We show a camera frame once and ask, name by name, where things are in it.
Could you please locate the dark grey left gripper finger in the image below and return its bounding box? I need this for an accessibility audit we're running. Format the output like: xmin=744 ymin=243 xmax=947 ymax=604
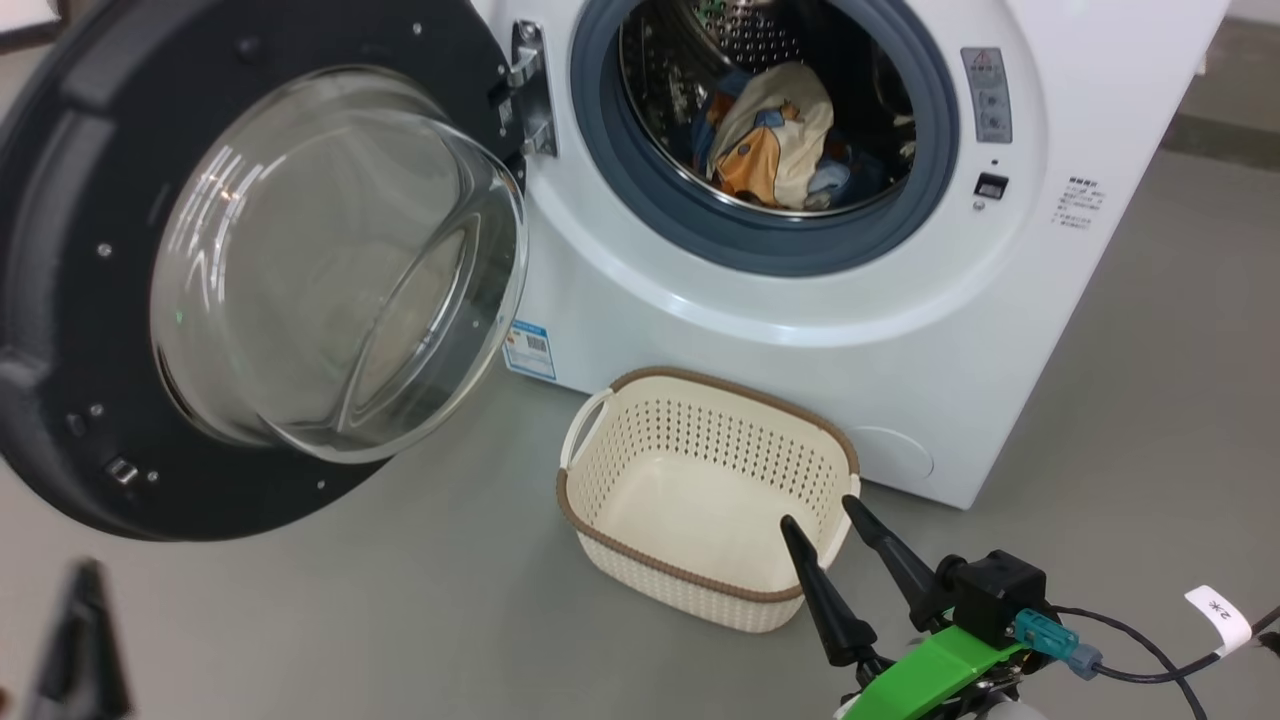
xmin=25 ymin=558 xmax=133 ymax=720

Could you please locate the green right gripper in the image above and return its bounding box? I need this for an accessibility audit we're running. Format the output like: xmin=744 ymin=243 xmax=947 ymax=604
xmin=780 ymin=494 xmax=1031 ymax=720

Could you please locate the blue patterned garment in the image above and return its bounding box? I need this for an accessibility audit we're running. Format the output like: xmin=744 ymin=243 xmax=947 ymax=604
xmin=690 ymin=92 xmax=891 ymax=208

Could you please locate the round dark washer door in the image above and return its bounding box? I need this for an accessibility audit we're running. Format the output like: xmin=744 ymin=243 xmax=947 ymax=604
xmin=0 ymin=0 xmax=529 ymax=543

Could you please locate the cream and orange garment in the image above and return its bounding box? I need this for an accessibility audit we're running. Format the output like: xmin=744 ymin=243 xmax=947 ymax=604
xmin=705 ymin=62 xmax=836 ymax=211

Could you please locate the white front-load washing machine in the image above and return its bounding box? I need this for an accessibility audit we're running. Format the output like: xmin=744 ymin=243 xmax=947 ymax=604
xmin=470 ymin=0 xmax=1231 ymax=511

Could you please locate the metal washer door hinge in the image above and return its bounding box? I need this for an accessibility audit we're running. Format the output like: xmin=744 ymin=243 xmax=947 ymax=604
xmin=487 ymin=20 xmax=558 ymax=158

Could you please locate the cream perforated laundry basket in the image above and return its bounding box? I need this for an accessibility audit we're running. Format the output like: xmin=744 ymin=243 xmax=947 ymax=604
xmin=556 ymin=366 xmax=862 ymax=634

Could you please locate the blue energy label sticker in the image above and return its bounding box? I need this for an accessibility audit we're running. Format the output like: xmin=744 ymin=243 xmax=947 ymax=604
xmin=502 ymin=320 xmax=557 ymax=381

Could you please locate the teal right cable connector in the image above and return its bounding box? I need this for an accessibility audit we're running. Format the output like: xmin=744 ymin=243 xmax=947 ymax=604
xmin=1015 ymin=608 xmax=1103 ymax=681

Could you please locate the thin black right camera cable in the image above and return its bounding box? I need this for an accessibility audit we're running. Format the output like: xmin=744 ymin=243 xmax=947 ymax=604
xmin=1050 ymin=603 xmax=1280 ymax=720

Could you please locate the white cable label tag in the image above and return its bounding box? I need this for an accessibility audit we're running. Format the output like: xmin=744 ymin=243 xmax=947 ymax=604
xmin=1185 ymin=585 xmax=1253 ymax=658

